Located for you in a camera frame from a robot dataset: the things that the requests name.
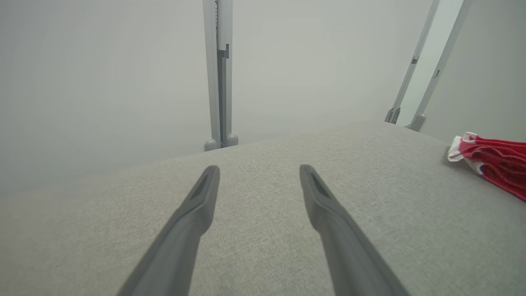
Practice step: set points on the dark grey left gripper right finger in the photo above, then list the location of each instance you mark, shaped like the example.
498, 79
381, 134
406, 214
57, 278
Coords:
341, 242

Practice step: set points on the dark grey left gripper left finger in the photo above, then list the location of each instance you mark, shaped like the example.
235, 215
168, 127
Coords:
181, 238

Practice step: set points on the red white-trimmed shorts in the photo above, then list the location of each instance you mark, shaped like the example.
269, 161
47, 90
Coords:
501, 164

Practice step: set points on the grey partition post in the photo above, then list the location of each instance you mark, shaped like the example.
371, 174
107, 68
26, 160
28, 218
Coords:
218, 82

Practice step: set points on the thin grey frame bar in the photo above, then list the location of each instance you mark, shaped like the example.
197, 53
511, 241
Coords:
441, 65
411, 70

